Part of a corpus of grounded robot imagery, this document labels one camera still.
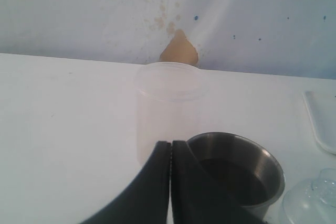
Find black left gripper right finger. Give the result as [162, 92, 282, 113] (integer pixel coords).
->
[171, 141, 264, 223]

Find stainless steel cup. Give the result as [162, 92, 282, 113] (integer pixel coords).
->
[187, 132, 285, 219]

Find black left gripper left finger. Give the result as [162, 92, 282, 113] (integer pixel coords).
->
[83, 141, 172, 224]

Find clear plastic dome lid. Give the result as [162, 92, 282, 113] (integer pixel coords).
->
[279, 168, 335, 224]

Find clear plastic shaker cup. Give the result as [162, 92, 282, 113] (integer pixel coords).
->
[134, 62, 206, 165]

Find white rectangular tray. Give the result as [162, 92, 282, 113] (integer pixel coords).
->
[303, 91, 336, 155]

